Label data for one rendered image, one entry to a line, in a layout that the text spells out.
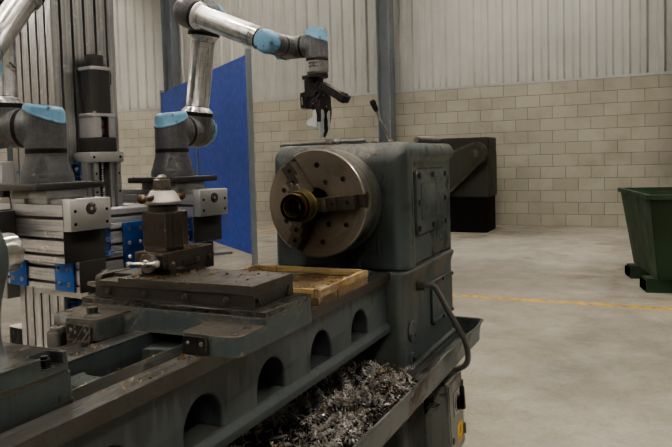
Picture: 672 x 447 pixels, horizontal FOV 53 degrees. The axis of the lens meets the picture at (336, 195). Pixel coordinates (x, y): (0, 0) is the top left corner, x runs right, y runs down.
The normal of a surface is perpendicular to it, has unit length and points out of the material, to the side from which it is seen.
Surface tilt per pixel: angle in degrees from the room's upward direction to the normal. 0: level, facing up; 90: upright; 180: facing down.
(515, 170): 90
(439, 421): 90
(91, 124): 90
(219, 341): 88
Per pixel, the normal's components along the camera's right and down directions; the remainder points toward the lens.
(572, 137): -0.42, 0.06
